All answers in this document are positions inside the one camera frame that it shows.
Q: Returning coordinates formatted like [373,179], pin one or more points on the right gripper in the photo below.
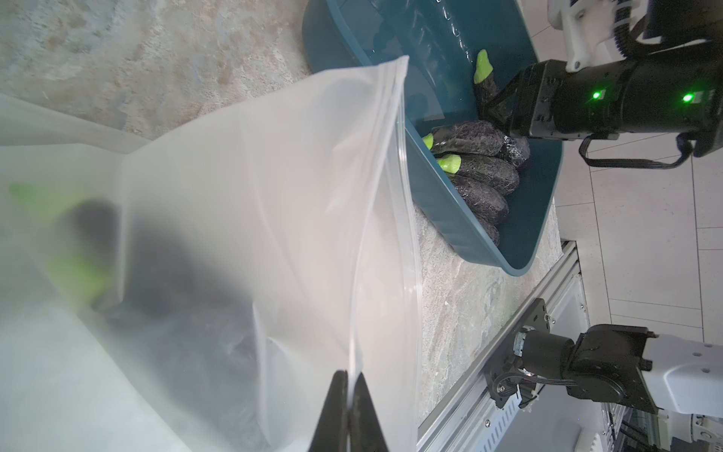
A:
[677,91]

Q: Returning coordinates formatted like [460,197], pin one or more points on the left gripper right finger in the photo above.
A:
[365,432]

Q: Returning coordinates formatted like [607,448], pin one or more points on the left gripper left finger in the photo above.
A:
[331,433]

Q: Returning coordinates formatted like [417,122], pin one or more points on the dark purple eggplant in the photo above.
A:
[182,335]
[485,87]

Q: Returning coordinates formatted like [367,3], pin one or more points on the teal plastic bin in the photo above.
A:
[441,40]

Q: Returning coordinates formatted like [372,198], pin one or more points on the eggplant at bin left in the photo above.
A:
[490,171]

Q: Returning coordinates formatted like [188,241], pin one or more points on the eggplant at bin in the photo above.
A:
[474,137]
[490,171]

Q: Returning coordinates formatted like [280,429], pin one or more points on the eggplant at bin front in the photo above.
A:
[474,137]

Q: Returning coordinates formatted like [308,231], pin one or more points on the aluminium mounting rail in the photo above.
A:
[472,418]

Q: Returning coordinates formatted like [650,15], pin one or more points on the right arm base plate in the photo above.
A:
[506,356]

